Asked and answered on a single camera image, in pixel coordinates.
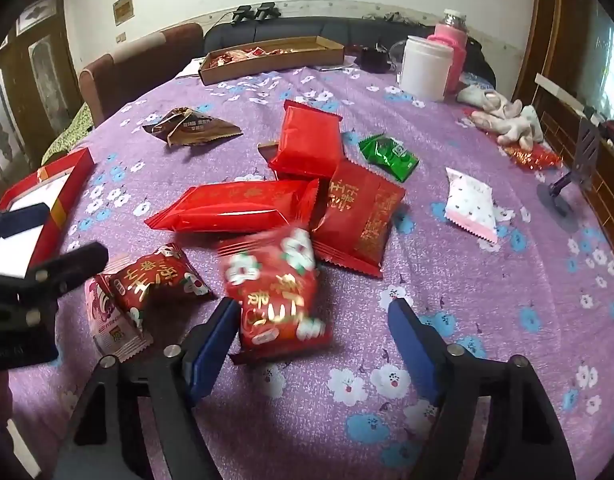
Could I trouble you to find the small red flowered snack packet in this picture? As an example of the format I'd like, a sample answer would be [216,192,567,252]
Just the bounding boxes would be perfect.
[107,242,213,333]

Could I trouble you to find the green patterned blanket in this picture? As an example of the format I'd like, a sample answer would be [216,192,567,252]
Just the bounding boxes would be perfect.
[41,102,95,166]

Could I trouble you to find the white pink-dotted snack packet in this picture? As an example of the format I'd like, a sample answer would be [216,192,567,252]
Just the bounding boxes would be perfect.
[444,167,500,245]

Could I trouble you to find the clear plastic container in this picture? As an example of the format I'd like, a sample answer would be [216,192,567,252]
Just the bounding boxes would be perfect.
[387,40,410,78]

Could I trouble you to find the red tray box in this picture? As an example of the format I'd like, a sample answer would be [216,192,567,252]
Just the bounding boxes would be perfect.
[0,147,95,281]

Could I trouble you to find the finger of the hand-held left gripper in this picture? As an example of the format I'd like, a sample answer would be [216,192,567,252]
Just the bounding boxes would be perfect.
[22,241,110,306]
[0,203,50,251]

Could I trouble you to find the black leather sofa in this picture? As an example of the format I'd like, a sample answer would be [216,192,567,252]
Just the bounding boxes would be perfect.
[203,15,497,91]

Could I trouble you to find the plain red snack packet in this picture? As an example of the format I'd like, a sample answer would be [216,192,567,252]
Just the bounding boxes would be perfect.
[268,100,344,181]

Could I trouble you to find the red gold-lettered snack packet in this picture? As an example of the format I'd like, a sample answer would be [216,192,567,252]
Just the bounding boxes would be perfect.
[309,160,407,278]

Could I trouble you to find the wooden glass doors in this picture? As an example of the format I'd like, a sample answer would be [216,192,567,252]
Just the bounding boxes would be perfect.
[0,0,82,201]

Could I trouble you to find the large red flowered snack packet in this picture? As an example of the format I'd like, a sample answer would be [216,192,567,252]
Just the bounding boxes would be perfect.
[217,225,334,365]

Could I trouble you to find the wooden framed mirror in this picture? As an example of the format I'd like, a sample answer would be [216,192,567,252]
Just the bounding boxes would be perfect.
[512,0,614,126]

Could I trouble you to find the long red snack packet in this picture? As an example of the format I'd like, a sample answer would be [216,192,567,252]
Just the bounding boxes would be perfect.
[144,178,320,233]

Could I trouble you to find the pink white striped snack packet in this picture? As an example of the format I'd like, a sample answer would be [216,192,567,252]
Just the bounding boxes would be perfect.
[84,255,154,363]

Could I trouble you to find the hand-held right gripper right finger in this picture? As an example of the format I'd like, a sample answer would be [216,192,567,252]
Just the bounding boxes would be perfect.
[387,298,578,480]

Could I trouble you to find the purple floral tablecloth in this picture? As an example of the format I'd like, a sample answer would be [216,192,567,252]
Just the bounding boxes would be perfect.
[7,55,614,480]

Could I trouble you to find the white plastic jar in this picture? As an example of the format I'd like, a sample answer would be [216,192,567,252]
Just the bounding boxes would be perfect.
[398,35,455,102]

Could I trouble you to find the brown gold snack packet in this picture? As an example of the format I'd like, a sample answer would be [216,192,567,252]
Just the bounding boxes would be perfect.
[164,107,244,148]

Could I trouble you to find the white paper sheet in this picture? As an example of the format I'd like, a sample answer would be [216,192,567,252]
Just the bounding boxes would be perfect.
[174,57,208,81]

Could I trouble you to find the brown armchair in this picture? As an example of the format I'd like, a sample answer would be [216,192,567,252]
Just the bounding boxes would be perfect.
[78,22,205,128]

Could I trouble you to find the grey phone stand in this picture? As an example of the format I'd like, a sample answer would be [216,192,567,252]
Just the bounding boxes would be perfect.
[536,119,602,233]

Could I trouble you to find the dark brown snack packet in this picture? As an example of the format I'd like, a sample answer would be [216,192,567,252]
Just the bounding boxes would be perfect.
[141,110,188,141]

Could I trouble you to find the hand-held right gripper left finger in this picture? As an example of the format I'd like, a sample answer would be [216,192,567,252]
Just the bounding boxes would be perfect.
[54,297,243,480]

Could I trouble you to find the pink sleeved bottle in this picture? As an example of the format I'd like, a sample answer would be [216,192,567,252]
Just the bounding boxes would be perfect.
[433,9,470,93]

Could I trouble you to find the thin booklet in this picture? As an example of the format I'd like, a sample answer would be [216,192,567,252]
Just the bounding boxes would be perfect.
[312,57,355,71]

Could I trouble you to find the long cardboard box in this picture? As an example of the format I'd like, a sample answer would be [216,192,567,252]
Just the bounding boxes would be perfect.
[198,36,345,86]

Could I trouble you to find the green snack packet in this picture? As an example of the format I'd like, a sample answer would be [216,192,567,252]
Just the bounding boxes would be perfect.
[358,135,420,183]

